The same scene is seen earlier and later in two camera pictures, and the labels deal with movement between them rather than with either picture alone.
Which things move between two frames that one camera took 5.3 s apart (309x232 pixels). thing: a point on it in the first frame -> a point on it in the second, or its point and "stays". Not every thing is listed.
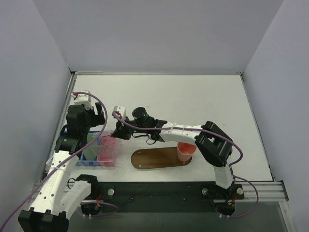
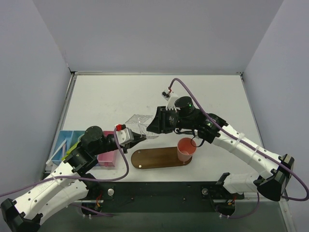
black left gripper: x=97 y=118 -> x=131 y=141
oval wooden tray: x=158 y=157 stays
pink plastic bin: x=106 y=155 stays
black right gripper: x=122 y=132 -> x=164 y=120
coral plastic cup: x=185 y=151 stays
